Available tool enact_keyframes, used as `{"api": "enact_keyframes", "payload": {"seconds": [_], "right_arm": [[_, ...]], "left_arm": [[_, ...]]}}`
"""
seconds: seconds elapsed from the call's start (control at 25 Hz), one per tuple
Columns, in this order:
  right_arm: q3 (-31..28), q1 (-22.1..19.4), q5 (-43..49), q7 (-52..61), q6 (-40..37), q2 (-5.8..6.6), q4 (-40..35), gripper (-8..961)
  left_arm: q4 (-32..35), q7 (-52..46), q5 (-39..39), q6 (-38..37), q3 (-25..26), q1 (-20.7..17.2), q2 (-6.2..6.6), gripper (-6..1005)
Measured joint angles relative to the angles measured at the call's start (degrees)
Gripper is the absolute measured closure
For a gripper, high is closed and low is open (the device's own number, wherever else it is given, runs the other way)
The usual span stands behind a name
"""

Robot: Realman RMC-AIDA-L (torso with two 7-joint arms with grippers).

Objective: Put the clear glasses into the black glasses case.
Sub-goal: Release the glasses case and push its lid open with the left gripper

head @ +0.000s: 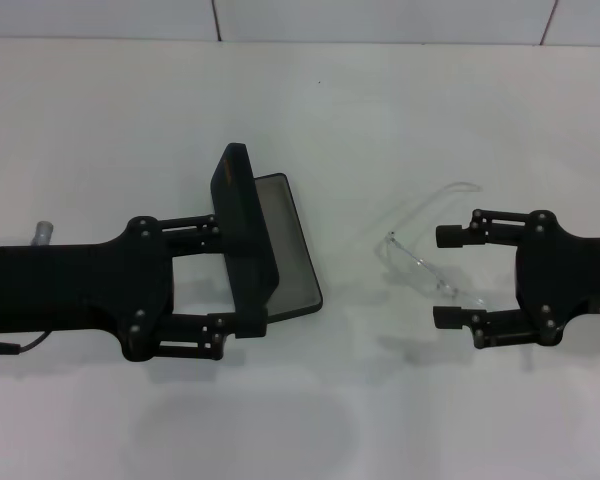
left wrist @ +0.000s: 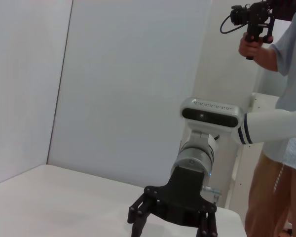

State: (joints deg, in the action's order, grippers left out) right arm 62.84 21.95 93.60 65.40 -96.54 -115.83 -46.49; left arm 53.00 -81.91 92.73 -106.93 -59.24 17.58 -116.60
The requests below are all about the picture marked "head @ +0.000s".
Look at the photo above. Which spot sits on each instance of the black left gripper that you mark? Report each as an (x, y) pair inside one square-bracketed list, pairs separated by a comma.
[(80, 285)]

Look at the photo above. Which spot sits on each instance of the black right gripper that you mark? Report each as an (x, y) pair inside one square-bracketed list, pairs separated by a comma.
[(560, 275)]

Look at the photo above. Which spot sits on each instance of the clear white glasses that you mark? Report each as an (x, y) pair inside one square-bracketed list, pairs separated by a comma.
[(411, 258)]

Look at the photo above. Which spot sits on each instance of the black glasses case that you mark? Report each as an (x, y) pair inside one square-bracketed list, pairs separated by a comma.
[(285, 240)]

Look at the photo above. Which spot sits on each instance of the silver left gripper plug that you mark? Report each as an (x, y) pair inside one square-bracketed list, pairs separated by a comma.
[(43, 234)]

